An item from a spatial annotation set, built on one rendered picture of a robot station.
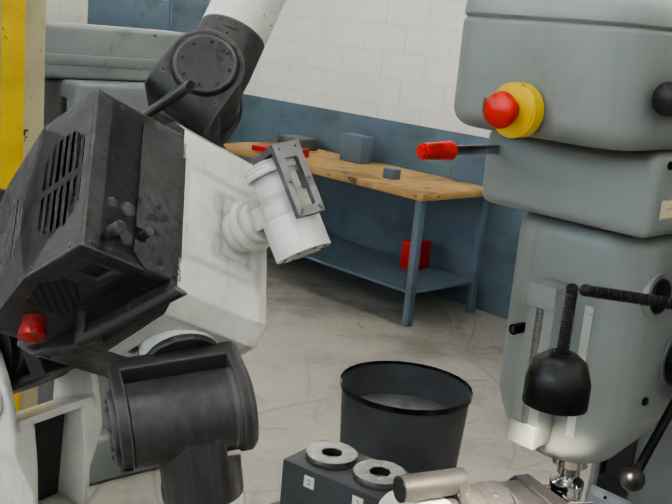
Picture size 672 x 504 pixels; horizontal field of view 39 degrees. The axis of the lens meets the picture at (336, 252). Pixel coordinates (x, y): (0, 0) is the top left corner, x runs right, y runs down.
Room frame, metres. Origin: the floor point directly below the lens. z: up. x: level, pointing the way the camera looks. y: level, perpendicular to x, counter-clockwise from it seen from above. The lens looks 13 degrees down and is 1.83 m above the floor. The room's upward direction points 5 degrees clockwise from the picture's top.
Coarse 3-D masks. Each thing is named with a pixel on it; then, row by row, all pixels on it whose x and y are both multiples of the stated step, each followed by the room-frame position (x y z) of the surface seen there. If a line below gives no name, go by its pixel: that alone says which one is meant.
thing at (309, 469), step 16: (320, 448) 1.53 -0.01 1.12; (336, 448) 1.54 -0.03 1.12; (352, 448) 1.55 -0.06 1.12; (288, 464) 1.50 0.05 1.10; (304, 464) 1.49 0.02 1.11; (320, 464) 1.48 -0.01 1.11; (336, 464) 1.48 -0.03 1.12; (352, 464) 1.50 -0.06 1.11; (368, 464) 1.49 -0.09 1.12; (384, 464) 1.50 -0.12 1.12; (288, 480) 1.50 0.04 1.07; (304, 480) 1.48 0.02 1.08; (320, 480) 1.46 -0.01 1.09; (336, 480) 1.45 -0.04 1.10; (352, 480) 1.45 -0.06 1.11; (368, 480) 1.43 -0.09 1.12; (384, 480) 1.44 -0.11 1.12; (288, 496) 1.50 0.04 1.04; (304, 496) 1.48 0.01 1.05; (320, 496) 1.46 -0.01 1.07; (336, 496) 1.44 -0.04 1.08; (352, 496) 1.42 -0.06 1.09; (368, 496) 1.41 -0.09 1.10
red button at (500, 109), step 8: (496, 96) 1.02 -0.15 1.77; (504, 96) 1.02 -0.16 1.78; (512, 96) 1.02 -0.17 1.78; (488, 104) 1.03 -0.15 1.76; (496, 104) 1.02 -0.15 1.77; (504, 104) 1.01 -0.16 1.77; (512, 104) 1.01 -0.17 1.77; (488, 112) 1.03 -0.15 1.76; (496, 112) 1.02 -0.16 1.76; (504, 112) 1.01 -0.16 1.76; (512, 112) 1.01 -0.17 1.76; (488, 120) 1.03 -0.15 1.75; (496, 120) 1.02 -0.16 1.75; (504, 120) 1.02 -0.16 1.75; (512, 120) 1.02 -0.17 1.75; (496, 128) 1.03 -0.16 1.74
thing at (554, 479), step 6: (552, 474) 1.22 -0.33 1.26; (558, 474) 1.22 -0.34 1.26; (552, 480) 1.20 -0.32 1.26; (558, 480) 1.20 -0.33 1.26; (576, 480) 1.21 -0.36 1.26; (582, 480) 1.21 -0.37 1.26; (552, 486) 1.20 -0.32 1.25; (558, 486) 1.19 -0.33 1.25; (564, 486) 1.19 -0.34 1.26; (570, 486) 1.19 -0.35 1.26; (576, 486) 1.19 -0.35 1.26; (582, 486) 1.20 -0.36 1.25; (564, 492) 1.19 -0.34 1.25; (570, 492) 1.19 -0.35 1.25; (576, 492) 1.19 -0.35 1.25
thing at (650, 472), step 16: (624, 448) 1.55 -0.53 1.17; (640, 448) 1.53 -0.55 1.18; (656, 448) 1.51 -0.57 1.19; (592, 464) 1.62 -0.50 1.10; (608, 464) 1.56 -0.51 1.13; (624, 464) 1.54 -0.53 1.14; (656, 464) 1.51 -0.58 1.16; (592, 480) 1.59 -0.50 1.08; (608, 480) 1.56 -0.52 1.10; (656, 480) 1.50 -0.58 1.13; (624, 496) 1.53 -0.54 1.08; (640, 496) 1.52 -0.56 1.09; (656, 496) 1.50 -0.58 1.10
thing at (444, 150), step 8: (424, 144) 1.10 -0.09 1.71; (432, 144) 1.10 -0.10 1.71; (440, 144) 1.11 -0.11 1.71; (448, 144) 1.12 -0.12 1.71; (416, 152) 1.11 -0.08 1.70; (424, 152) 1.09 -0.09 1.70; (432, 152) 1.10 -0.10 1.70; (440, 152) 1.10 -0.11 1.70; (448, 152) 1.11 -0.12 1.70; (456, 152) 1.12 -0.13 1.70; (464, 152) 1.14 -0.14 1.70; (472, 152) 1.15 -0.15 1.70; (480, 152) 1.17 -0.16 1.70; (488, 152) 1.18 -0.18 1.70; (496, 152) 1.19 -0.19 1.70; (448, 160) 1.13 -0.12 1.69
